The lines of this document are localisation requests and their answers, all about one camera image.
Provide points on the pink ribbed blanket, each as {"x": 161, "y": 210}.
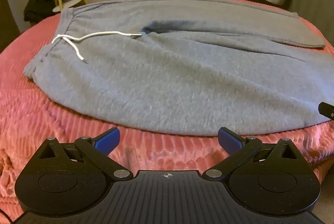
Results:
{"x": 52, "y": 119}

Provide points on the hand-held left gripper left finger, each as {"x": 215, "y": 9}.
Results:
{"x": 108, "y": 141}

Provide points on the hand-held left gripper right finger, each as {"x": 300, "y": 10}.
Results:
{"x": 229, "y": 141}

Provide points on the grey sweatpants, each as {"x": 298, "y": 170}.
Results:
{"x": 169, "y": 77}

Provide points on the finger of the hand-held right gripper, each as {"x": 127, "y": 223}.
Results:
{"x": 326, "y": 109}

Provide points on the black bag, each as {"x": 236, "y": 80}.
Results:
{"x": 39, "y": 6}

